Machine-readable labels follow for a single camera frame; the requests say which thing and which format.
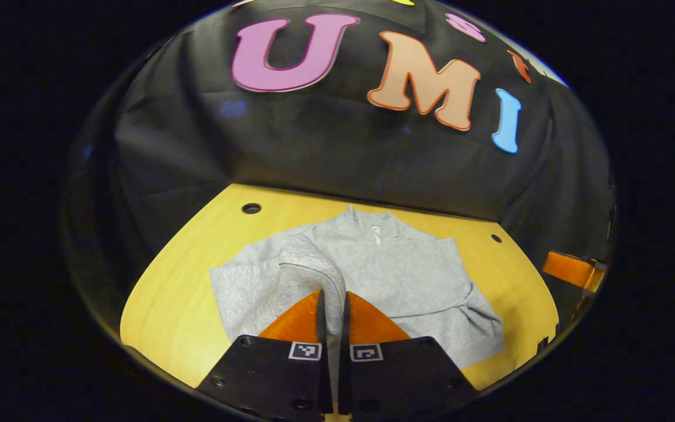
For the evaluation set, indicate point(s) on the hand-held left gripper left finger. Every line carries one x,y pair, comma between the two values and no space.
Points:
324,375

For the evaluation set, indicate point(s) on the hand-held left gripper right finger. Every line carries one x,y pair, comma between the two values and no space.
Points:
344,375

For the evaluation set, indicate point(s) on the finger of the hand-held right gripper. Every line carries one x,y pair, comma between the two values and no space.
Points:
566,266

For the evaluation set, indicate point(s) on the grey zip-neck sweatshirt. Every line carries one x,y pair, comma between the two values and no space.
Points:
402,275

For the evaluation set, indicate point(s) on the black backdrop cloth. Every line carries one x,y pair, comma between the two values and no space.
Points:
314,152

